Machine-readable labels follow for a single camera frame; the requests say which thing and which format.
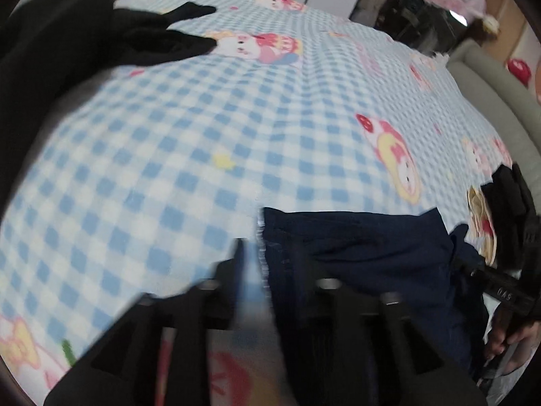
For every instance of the navy striped pants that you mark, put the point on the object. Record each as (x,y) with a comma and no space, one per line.
(372,249)

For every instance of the cream printed folded garment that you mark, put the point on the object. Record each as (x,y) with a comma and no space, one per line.
(479,220)

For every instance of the black tights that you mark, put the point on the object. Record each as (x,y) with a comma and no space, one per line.
(165,38)

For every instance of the white cloth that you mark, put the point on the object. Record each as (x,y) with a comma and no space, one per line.
(439,57)

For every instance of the pink floral hanging cloth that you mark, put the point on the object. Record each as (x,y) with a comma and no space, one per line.
(456,0)

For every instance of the person's right hand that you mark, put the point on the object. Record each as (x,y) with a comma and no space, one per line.
(524,338)

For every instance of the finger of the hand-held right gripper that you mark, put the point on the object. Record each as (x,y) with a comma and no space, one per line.
(473,273)

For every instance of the black jacket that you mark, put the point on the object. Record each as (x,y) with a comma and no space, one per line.
(46,59)

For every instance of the black folded clothes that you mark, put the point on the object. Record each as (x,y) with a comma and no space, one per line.
(503,211)

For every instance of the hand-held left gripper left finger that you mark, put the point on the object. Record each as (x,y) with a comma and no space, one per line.
(249,296)

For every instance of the blue checkered printed blanket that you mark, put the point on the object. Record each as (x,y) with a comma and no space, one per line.
(211,135)

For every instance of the grey padded bed headboard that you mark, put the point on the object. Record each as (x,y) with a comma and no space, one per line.
(498,89)

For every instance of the red plush toy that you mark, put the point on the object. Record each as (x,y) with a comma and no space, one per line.
(520,70)

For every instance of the beige plush toy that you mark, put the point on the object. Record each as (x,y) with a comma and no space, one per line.
(491,23)

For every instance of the black open wardrobe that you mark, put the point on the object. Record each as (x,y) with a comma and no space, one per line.
(401,4)

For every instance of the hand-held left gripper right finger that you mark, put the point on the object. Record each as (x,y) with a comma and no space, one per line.
(334,313)

